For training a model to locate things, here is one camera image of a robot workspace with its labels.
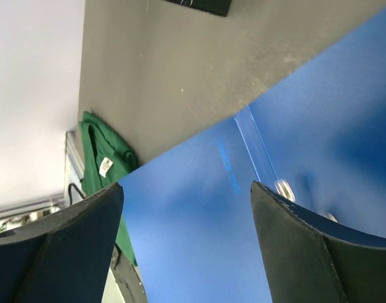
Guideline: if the blue file folder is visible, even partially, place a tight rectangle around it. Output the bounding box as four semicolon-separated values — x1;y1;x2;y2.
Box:
120;8;386;302

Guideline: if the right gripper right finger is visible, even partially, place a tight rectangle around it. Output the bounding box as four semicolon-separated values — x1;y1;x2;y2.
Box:
250;181;386;302

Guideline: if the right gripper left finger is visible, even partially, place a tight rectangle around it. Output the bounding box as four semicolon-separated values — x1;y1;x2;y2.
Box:
0;183;124;302

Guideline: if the green folded t-shirt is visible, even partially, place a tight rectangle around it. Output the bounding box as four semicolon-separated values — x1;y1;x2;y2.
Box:
78;110;139;268

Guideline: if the metal folder clip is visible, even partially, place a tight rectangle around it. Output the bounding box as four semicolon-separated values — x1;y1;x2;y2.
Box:
274;179;338;223

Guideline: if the black compartment display box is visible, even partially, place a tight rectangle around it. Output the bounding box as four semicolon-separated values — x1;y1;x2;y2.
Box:
166;0;232;17

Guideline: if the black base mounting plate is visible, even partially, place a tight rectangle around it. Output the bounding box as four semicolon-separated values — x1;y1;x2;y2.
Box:
110;244;148;303

